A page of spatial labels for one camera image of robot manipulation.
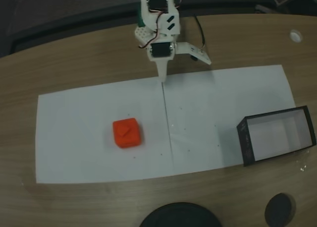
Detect orange cube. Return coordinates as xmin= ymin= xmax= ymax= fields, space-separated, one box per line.
xmin=112 ymin=117 xmax=145 ymax=149

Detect dark box white inside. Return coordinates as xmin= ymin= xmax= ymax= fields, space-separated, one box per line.
xmin=236 ymin=105 xmax=317 ymax=168

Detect green table clamp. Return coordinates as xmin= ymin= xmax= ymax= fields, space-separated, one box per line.
xmin=137 ymin=7 xmax=145 ymax=27

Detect white paper sheet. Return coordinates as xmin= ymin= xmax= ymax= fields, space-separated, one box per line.
xmin=35 ymin=80 xmax=174 ymax=184
xmin=162 ymin=64 xmax=298 ymax=174

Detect white round cap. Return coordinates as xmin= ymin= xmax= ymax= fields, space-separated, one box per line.
xmin=289 ymin=30 xmax=303 ymax=42

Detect black round lamp base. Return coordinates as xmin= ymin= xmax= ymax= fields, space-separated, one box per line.
xmin=138 ymin=202 xmax=223 ymax=227

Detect white wrist camera mount plate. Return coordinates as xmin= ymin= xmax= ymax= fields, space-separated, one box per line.
xmin=176 ymin=41 xmax=212 ymax=65

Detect black camera cable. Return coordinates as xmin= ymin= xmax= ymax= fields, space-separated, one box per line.
xmin=194 ymin=15 xmax=208 ymax=52

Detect round table cable hole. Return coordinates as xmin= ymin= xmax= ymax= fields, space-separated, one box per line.
xmin=264 ymin=192 xmax=297 ymax=227

